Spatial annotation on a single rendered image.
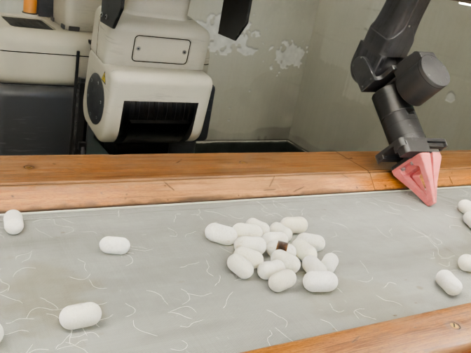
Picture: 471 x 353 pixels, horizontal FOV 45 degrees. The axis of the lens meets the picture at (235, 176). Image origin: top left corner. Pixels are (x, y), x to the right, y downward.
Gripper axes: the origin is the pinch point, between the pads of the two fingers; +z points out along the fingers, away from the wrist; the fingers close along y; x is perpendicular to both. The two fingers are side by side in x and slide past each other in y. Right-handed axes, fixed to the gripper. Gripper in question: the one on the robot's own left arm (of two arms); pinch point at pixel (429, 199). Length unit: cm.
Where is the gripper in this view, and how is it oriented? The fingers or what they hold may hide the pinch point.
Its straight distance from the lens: 93.3
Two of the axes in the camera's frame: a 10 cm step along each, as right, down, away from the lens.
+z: 2.3, 9.0, -3.7
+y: 8.6, -0.1, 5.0
